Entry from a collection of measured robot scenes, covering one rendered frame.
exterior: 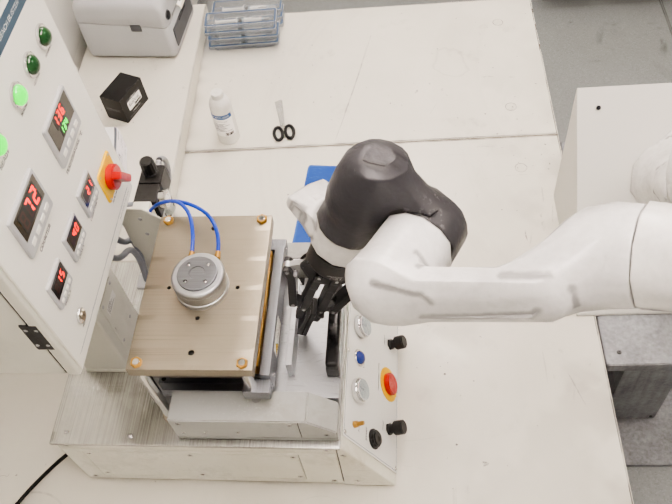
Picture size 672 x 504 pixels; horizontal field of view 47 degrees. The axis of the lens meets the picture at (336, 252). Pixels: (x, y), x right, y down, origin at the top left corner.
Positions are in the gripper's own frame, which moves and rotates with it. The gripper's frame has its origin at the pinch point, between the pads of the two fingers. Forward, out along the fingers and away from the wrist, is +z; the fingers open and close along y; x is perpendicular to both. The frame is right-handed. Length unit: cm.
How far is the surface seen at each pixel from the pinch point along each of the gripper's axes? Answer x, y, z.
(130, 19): 89, -45, 27
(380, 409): -5.9, 17.1, 16.1
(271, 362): -9.4, -4.8, -1.2
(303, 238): 35.4, 2.5, 28.1
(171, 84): 79, -33, 36
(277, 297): 1.5, -5.1, -1.5
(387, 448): -11.8, 19.1, 18.1
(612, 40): 187, 121, 65
